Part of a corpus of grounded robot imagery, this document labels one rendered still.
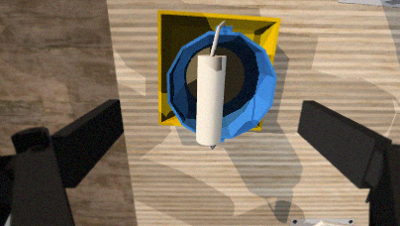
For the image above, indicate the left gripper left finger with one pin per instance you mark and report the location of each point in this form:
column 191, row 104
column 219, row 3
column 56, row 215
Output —
column 45, row 165

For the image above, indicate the yellow square tray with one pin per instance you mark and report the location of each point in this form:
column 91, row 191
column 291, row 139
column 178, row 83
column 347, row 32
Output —
column 175, row 29

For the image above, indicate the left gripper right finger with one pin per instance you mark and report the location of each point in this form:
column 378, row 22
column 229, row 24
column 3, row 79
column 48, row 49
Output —
column 366, row 158

